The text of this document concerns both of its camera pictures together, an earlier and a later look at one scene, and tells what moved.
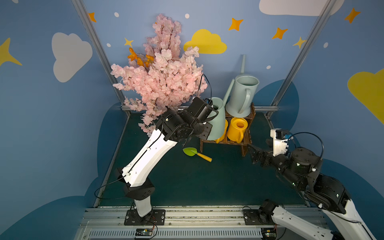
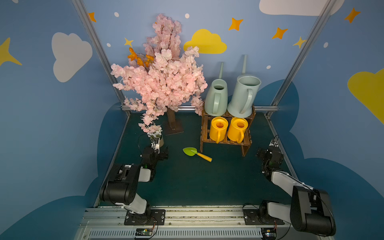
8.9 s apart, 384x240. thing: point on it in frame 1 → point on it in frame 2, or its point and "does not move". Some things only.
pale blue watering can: [243, 98] does not move
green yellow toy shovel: [192, 151] does not move
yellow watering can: [237, 127] does not move
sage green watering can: [218, 130] → [217, 103]
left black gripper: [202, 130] → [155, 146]
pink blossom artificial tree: [161, 80] does not move
